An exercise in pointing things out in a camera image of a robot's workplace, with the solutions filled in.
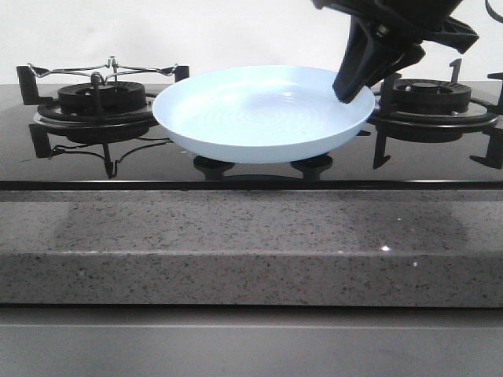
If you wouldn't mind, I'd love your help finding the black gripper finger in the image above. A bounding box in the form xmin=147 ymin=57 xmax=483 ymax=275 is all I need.
xmin=332 ymin=17 xmax=387 ymax=104
xmin=364 ymin=43 xmax=425 ymax=86

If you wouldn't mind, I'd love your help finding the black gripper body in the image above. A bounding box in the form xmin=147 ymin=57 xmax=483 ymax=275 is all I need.
xmin=313 ymin=1 xmax=479 ymax=53

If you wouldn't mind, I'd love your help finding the light blue plate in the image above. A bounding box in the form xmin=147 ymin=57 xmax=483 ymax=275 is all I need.
xmin=152 ymin=65 xmax=375 ymax=163

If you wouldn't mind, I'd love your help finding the black burner without pan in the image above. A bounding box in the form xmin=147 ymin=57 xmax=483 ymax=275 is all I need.
xmin=369 ymin=79 xmax=498 ymax=132

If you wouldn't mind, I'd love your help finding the black pan support grate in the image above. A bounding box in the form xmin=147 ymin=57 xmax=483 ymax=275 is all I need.
xmin=367 ymin=58 xmax=502 ymax=170
xmin=17 ymin=56 xmax=189 ymax=108

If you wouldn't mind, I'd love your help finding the silver stove knob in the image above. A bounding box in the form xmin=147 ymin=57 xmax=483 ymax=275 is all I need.
xmin=193 ymin=156 xmax=235 ymax=175
xmin=290 ymin=154 xmax=333 ymax=174

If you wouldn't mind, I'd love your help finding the black burner under pan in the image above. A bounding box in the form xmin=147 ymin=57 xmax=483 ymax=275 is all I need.
xmin=33 ymin=82 xmax=155 ymax=130

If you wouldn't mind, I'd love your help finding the black glass gas cooktop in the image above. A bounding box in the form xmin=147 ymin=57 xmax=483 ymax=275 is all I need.
xmin=1 ymin=85 xmax=502 ymax=191

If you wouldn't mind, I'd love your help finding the black cable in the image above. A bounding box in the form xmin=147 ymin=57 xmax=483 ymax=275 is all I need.
xmin=485 ymin=0 xmax=503 ymax=24

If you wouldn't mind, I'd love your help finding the wire pan support ring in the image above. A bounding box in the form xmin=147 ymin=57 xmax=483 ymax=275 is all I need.
xmin=26 ymin=55 xmax=178 ymax=86

